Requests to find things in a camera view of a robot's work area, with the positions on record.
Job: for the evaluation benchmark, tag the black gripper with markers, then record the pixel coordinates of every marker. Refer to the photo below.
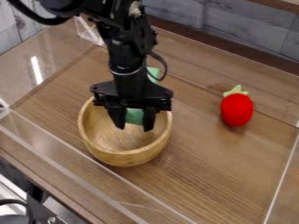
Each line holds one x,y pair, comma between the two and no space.
132,91

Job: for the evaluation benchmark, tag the green rectangular stick block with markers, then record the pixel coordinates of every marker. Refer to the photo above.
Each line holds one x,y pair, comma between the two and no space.
135,114

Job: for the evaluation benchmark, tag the brown wooden bowl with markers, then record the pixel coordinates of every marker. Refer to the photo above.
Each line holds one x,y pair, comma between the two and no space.
121,147

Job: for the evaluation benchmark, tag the red toy strawberry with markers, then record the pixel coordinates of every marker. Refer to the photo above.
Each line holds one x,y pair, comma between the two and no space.
236,107

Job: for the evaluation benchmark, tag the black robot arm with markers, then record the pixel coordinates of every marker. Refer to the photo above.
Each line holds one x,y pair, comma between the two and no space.
129,38

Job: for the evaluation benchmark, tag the black stand under table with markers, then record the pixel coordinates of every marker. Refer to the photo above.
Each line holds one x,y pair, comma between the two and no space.
23,208

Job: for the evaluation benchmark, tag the clear acrylic tray wall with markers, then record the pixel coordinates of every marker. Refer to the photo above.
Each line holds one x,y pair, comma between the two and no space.
100,196

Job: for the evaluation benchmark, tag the clear acrylic corner bracket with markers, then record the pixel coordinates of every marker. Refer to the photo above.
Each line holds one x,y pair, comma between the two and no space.
88,32

